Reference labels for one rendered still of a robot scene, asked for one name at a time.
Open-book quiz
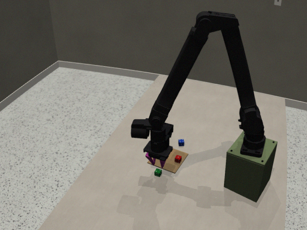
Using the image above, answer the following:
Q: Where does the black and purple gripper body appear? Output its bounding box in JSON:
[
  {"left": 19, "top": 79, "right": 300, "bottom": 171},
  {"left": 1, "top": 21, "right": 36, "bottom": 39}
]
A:
[{"left": 143, "top": 140, "right": 173, "bottom": 161}]

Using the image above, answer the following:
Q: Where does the blue die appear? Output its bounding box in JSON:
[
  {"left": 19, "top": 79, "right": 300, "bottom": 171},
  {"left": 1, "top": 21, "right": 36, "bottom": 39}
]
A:
[{"left": 178, "top": 139, "right": 184, "bottom": 146}]

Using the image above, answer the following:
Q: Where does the tan flat mat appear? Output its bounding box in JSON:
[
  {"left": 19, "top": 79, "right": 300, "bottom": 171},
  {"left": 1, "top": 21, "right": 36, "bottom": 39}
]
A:
[{"left": 154, "top": 149, "right": 188, "bottom": 173}]

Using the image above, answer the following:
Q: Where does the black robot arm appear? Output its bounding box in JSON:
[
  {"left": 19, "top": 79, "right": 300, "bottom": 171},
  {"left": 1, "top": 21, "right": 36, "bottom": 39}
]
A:
[{"left": 131, "top": 11, "right": 266, "bottom": 158}]

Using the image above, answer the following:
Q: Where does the red die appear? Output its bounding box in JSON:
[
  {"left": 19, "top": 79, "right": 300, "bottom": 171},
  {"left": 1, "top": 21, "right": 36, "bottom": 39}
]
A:
[{"left": 175, "top": 155, "right": 182, "bottom": 163}]

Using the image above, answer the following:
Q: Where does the green die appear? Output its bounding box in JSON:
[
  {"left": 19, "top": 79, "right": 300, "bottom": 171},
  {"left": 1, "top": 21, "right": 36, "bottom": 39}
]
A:
[{"left": 154, "top": 168, "right": 162, "bottom": 177}]

